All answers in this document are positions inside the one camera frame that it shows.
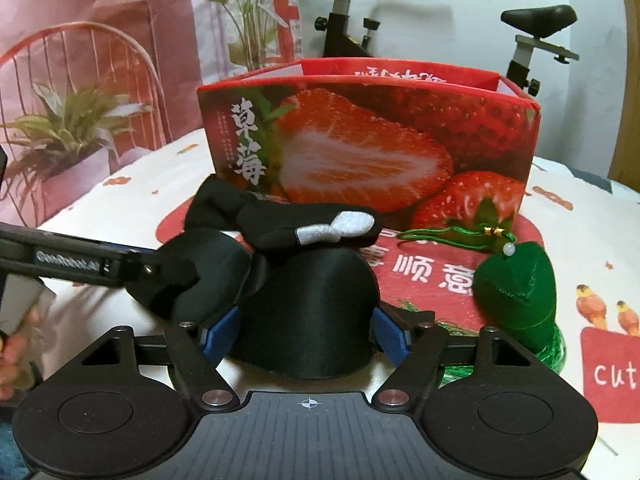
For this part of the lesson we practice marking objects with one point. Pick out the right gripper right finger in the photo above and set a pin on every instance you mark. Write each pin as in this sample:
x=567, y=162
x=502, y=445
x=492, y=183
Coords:
x=415, y=345

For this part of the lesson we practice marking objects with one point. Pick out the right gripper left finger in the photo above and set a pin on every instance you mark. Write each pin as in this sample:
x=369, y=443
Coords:
x=195, y=351

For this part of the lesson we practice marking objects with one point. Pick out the black satin pouch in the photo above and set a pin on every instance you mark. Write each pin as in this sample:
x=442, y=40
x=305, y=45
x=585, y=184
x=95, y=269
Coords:
x=304, y=312

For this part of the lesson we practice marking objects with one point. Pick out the black sock with label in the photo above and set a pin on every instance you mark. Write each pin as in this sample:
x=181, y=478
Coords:
x=265, y=224

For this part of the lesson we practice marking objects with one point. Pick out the person's left hand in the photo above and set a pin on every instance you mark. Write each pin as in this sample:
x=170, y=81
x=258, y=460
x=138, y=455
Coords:
x=17, y=355

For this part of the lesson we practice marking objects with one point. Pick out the red cartoon table mat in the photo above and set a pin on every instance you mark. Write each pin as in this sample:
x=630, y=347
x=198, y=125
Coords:
x=414, y=276

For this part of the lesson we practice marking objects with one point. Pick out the red strawberry cardboard box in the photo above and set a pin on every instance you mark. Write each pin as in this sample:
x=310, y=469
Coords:
x=427, y=145

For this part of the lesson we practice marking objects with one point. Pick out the red patterned curtain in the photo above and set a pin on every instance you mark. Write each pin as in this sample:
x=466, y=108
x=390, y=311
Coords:
x=90, y=86

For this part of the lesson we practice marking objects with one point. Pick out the black exercise bike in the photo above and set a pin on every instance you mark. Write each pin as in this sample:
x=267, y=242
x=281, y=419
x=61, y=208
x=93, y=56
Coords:
x=526, y=39

